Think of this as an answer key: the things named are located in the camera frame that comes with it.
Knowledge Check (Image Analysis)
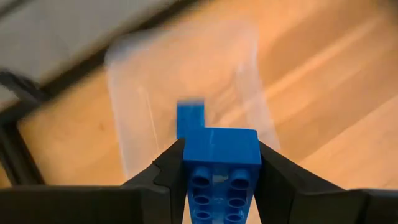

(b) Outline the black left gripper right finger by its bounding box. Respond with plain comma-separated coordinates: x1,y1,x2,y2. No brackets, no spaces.
254,141,365,224

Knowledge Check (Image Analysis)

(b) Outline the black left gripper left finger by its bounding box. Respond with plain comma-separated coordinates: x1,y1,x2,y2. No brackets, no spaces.
120,138,189,224

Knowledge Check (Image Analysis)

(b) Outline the blue toy building block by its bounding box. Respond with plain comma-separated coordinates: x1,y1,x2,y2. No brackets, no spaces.
176,98,206,141
182,127,262,224

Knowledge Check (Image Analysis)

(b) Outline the clear plastic container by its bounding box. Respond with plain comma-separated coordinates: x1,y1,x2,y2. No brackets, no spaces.
104,20,282,181

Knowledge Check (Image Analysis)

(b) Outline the black aluminium table frame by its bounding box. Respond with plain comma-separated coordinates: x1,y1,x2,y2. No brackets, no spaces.
0,0,203,187

